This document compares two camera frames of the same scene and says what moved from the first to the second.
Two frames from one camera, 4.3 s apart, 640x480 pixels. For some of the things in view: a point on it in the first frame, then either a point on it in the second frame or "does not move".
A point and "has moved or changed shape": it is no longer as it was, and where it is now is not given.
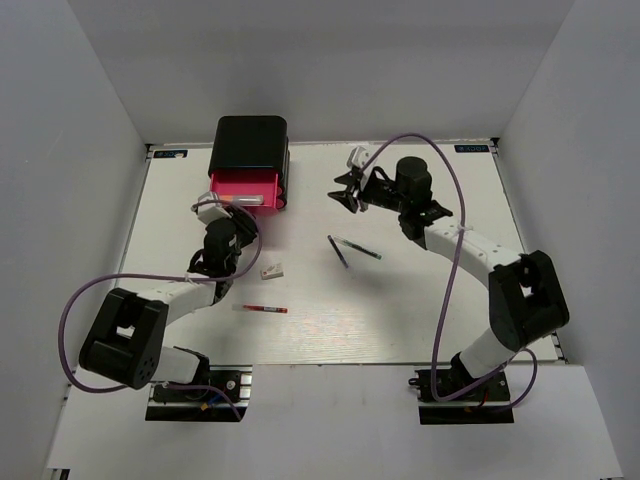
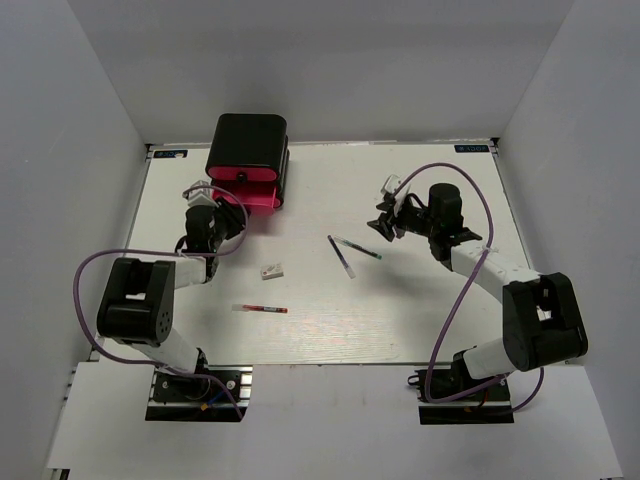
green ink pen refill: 357,247 does not move
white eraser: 272,272 does not move
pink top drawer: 264,183 has moved or changed shape
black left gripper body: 244,231 to 228,223
